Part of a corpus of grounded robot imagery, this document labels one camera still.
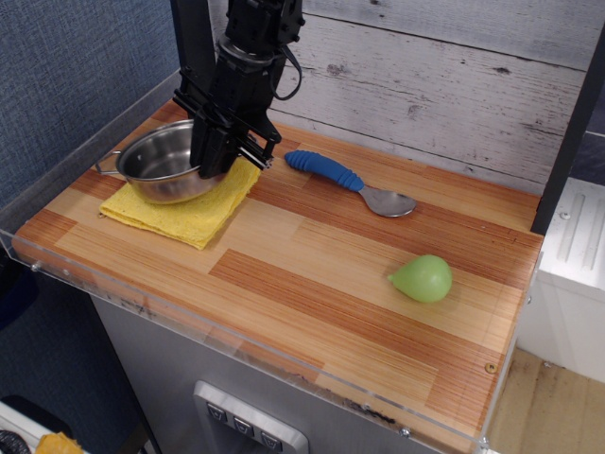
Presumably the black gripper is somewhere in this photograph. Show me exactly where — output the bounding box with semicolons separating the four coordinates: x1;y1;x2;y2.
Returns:
174;44;283;179

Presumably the stainless steel two-handled pan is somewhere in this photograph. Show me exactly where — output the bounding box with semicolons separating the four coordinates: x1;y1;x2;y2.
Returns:
95;120;226;204

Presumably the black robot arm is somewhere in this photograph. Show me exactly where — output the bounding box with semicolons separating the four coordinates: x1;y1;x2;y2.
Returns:
171;1;305;180

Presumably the folded yellow cloth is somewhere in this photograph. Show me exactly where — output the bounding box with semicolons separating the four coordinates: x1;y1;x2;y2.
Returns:
99;158;261;250

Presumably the silver cabinet with button panel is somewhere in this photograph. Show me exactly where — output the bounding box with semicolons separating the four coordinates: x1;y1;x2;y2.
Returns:
92;295;450;454

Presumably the green plastic pear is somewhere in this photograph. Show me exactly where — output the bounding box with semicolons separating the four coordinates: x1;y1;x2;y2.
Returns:
388;254;453;304

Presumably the yellow object bottom left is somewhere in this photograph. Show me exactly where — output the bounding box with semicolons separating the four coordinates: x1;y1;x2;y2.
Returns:
35;432;84;454

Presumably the white aluminium side block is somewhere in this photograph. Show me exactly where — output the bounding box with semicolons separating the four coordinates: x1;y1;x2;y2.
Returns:
517;178;604;382

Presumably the black left vertical post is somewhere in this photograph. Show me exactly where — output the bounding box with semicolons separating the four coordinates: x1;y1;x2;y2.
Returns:
170;0;216;92

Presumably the black vertical post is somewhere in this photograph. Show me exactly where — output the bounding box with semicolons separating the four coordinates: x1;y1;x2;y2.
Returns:
170;0;216;92
530;28;604;236

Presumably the blue-handled metal spoon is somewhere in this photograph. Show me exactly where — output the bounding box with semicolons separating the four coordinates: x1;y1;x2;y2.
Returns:
285;150;417;218

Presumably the clear acrylic guard rail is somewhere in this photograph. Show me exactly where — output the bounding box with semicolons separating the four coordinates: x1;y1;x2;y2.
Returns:
2;79;542;453

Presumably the black right vertical post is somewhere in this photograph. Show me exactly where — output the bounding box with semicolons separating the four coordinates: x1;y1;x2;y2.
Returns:
530;28;604;236

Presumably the black braided cable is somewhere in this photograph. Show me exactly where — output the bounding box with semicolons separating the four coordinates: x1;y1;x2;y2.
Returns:
0;428;32;454

